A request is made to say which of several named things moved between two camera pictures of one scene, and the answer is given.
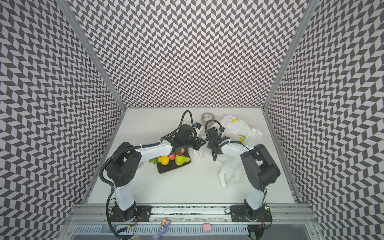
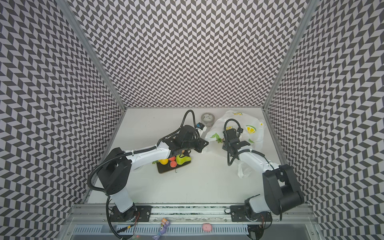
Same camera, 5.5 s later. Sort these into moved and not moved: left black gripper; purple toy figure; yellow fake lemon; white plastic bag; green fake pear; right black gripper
Moved: right black gripper; white plastic bag
Not moved: purple toy figure; yellow fake lemon; green fake pear; left black gripper
